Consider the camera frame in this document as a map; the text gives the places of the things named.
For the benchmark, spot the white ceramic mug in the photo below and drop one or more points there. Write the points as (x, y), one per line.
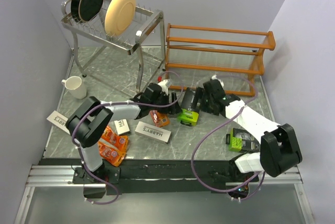
(75, 86)

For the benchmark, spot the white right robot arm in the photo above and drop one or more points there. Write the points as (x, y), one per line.
(279, 147)

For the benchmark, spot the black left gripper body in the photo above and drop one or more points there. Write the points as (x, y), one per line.
(163, 100)

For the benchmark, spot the white Harry's box centre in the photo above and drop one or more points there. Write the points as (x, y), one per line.
(153, 132)

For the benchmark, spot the chrome dish rack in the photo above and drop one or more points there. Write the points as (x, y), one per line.
(129, 43)

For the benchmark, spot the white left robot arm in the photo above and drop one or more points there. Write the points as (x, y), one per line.
(87, 124)

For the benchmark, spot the white Harry's box far left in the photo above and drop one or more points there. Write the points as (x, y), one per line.
(58, 120)

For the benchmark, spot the beige round plate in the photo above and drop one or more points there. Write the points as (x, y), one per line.
(119, 16)

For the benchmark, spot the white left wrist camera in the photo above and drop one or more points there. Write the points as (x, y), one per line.
(165, 85)

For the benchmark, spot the orange razor blister pack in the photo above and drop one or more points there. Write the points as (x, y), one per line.
(159, 119)

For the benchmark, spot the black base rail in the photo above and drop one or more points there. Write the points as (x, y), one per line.
(169, 176)

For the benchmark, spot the white harry's box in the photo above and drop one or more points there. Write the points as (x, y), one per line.
(153, 132)
(58, 120)
(122, 127)

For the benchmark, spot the orange wooden shelf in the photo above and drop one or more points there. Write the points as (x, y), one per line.
(221, 51)

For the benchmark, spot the white Harry's box middle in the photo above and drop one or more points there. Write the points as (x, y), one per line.
(122, 127)

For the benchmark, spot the orange razor pack lower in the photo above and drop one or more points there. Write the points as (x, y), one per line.
(113, 156)

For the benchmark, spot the orange razor pack upper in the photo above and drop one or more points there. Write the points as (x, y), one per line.
(120, 142)

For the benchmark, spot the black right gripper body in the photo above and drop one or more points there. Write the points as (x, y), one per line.
(207, 103)

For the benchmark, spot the black green razor box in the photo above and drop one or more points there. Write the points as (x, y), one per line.
(241, 141)
(190, 110)

